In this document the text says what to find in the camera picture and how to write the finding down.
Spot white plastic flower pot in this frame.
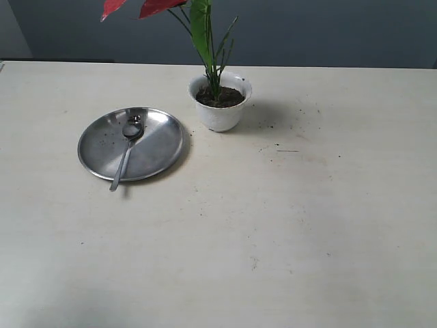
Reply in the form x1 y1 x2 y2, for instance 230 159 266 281
188 71 252 133

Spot dark soil in pot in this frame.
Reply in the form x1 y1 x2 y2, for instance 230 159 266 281
195 86 245 108

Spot red artificial anthurium flower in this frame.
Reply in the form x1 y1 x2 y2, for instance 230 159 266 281
100 0 240 103

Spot round stainless steel plate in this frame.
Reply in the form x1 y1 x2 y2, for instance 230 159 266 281
78 107 185 182

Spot stainless steel spork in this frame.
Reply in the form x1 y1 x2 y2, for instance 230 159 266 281
109 115 143 192

